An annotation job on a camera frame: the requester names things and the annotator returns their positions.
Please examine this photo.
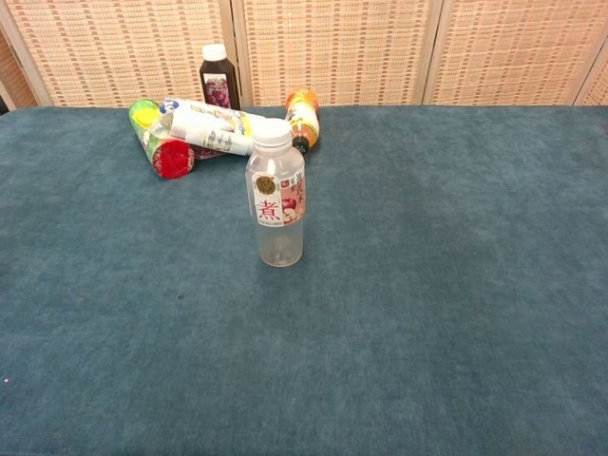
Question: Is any dark purple juice bottle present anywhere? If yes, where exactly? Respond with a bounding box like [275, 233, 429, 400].
[199, 43, 241, 110]

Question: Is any clear bottle red-white label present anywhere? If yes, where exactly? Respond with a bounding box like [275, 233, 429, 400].
[244, 140, 306, 268]

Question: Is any white bottle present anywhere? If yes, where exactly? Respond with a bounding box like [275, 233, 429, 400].
[159, 97, 256, 157]

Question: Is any orange juice bottle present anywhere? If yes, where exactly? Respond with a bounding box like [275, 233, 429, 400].
[284, 87, 321, 153]

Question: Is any woven bamboo folding screen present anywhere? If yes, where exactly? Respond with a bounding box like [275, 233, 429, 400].
[0, 0, 608, 113]

